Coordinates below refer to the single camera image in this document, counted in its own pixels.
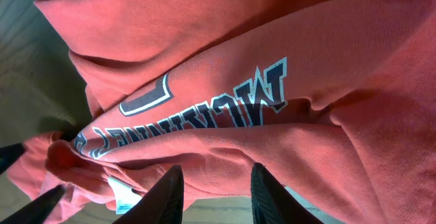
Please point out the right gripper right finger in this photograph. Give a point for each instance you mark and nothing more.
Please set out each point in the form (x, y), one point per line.
(272, 204)

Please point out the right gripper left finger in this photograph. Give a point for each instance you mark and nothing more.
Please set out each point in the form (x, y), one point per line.
(163, 204)

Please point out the red t-shirt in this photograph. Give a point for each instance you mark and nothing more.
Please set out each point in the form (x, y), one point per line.
(335, 97)

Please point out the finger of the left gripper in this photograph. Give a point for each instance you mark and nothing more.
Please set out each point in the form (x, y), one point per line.
(9, 155)
(38, 210)

